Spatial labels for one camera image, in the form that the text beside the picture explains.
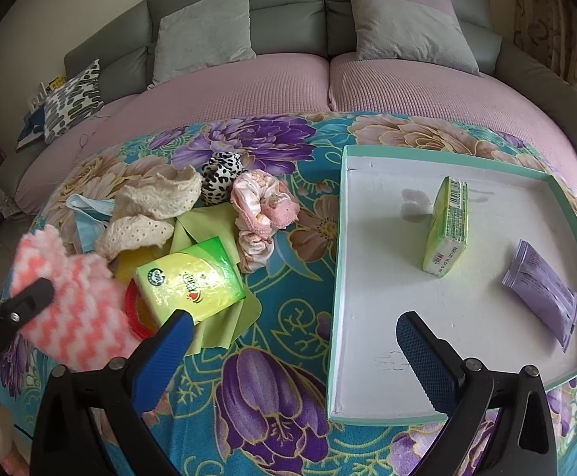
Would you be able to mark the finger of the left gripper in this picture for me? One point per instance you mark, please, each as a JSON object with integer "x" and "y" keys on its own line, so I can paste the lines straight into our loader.
{"x": 16, "y": 312}

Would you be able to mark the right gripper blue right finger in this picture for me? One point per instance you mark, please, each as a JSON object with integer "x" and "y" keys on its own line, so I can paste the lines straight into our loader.
{"x": 498, "y": 423}

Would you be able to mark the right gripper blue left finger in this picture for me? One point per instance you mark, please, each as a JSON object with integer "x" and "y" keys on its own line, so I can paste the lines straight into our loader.
{"x": 66, "y": 440}

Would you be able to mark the pink white fluffy cloth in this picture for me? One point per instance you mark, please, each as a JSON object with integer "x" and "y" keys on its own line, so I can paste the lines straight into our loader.
{"x": 85, "y": 326}

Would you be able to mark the red ring object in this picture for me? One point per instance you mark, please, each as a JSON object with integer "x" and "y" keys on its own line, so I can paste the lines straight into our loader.
{"x": 139, "y": 317}

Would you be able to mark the blue face mask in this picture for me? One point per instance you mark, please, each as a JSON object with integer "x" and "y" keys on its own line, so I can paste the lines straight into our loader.
{"x": 91, "y": 219}

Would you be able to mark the purple wet wipes pack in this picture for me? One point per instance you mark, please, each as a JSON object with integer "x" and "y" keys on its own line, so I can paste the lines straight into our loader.
{"x": 532, "y": 279}

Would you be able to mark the green tissue pack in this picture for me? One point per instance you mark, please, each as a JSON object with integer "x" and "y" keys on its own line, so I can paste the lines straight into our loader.
{"x": 200, "y": 280}
{"x": 448, "y": 234}

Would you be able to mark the cream lace cloth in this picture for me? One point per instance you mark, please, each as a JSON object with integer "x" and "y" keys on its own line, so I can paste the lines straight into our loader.
{"x": 144, "y": 211}

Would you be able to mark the green microfiber cloth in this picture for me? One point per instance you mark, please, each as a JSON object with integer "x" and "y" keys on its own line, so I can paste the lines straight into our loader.
{"x": 198, "y": 225}

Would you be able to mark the leopard print scrunchie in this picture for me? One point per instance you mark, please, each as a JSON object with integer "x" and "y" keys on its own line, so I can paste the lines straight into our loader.
{"x": 218, "y": 175}

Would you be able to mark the pink satin scrunchie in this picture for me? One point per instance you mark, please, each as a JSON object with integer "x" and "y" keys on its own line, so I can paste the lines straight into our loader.
{"x": 264, "y": 206}

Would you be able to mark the yellow sponge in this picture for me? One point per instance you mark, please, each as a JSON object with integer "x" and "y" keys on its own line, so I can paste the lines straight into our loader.
{"x": 128, "y": 261}

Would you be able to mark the floral blanket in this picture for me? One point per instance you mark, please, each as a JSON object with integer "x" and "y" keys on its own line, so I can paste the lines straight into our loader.
{"x": 257, "y": 407}

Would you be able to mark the teal shallow box tray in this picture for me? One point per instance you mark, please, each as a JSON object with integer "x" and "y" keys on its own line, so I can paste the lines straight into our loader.
{"x": 381, "y": 239}

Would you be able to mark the blue cushion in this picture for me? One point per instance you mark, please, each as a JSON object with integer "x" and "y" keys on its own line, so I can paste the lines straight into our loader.
{"x": 33, "y": 129}

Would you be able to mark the leopard print cushion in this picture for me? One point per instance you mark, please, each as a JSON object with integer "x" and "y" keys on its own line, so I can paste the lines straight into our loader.
{"x": 69, "y": 105}

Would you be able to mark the grey cushion left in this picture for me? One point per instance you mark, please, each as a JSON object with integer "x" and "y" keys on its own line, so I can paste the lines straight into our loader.
{"x": 206, "y": 34}

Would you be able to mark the pink sofa seat cover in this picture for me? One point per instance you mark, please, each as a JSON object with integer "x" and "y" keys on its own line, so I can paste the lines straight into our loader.
{"x": 300, "y": 83}

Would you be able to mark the patterned curtain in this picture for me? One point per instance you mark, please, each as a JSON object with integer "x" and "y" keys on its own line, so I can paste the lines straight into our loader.
{"x": 547, "y": 30}

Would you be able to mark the grey sofa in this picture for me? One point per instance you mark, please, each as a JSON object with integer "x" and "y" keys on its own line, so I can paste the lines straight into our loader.
{"x": 125, "y": 47}

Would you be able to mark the grey and pink cushion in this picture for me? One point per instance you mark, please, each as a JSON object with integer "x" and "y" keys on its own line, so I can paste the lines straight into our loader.
{"x": 415, "y": 30}

